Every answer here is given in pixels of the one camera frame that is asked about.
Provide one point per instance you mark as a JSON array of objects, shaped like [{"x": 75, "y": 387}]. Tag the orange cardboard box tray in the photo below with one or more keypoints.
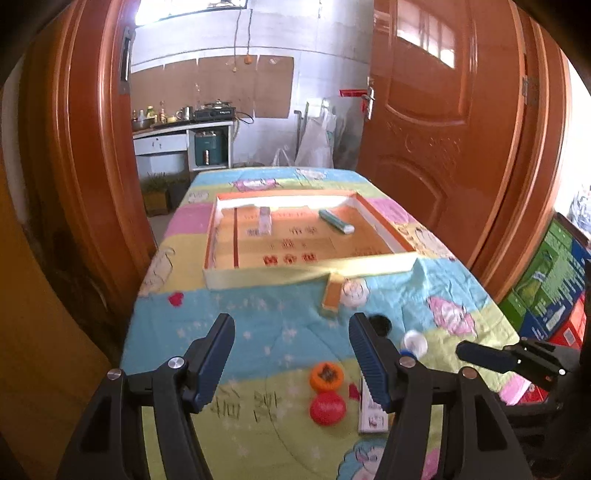
[{"x": 302, "y": 246}]

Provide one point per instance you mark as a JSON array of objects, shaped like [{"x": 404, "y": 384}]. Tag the white pink small box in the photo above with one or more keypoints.
[{"x": 372, "y": 418}]

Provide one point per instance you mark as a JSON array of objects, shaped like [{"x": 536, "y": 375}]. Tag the black gas stove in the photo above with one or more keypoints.
[{"x": 214, "y": 111}]

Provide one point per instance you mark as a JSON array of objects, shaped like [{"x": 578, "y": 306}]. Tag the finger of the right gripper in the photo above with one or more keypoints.
[{"x": 500, "y": 361}]

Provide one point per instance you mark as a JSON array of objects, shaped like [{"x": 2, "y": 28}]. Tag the colourful cartoon tablecloth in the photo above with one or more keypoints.
[{"x": 259, "y": 426}]

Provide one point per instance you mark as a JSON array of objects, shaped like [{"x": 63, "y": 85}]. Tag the blue bottle cap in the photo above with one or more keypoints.
[{"x": 408, "y": 353}]

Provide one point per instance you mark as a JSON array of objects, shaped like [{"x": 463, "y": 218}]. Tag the white bottle cap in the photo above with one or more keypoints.
[{"x": 416, "y": 342}]

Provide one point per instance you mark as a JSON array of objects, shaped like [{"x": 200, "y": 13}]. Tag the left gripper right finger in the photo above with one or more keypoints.
[{"x": 377, "y": 358}]

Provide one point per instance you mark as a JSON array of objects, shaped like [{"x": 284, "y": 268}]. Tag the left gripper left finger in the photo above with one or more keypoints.
[{"x": 205, "y": 359}]

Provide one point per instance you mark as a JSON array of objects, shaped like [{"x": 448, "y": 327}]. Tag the teal air fryer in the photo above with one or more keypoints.
[{"x": 210, "y": 148}]

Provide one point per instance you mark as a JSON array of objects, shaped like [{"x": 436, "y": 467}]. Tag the brown wooden door frame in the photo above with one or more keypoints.
[{"x": 76, "y": 141}]

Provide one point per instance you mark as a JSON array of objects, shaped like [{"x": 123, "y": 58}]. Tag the orange bottle cap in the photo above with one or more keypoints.
[{"x": 326, "y": 377}]

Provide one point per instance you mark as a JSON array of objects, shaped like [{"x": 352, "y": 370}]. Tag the green printed carton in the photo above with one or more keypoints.
[{"x": 544, "y": 297}]

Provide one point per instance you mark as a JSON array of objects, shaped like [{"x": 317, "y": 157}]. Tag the white kitchen counter cabinet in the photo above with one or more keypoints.
[{"x": 168, "y": 149}]

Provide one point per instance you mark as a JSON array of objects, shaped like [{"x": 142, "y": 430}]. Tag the black bottle cap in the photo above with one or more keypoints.
[{"x": 382, "y": 325}]

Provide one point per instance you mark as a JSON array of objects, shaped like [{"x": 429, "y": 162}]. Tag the crate of green plants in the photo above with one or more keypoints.
[{"x": 163, "y": 193}]

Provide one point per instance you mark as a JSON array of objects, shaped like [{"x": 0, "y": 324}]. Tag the red bottle cap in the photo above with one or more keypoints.
[{"x": 328, "y": 408}]

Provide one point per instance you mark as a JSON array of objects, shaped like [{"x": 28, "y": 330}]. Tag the torn orange box flap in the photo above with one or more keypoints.
[{"x": 333, "y": 291}]

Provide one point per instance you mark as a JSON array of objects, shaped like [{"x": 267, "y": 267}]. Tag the teal lighter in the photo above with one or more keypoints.
[{"x": 336, "y": 222}]

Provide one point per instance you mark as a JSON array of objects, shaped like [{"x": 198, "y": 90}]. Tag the white plastic sack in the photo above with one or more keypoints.
[{"x": 317, "y": 146}]

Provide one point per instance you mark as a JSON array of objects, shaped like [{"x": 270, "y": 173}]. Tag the brown wooden door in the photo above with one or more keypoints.
[{"x": 446, "y": 113}]

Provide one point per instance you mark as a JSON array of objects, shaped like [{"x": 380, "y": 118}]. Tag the clear plastic rectangular block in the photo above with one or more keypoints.
[{"x": 265, "y": 226}]

